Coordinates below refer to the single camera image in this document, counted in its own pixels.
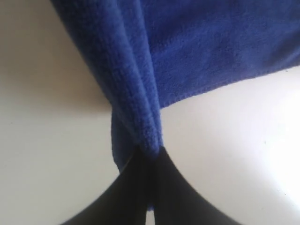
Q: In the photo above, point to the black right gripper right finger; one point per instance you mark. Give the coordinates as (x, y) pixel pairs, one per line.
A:
(176, 202)

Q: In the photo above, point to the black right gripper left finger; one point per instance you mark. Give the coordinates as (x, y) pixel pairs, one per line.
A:
(125, 202)

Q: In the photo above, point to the blue microfibre towel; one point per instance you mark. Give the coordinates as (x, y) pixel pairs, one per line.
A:
(148, 54)

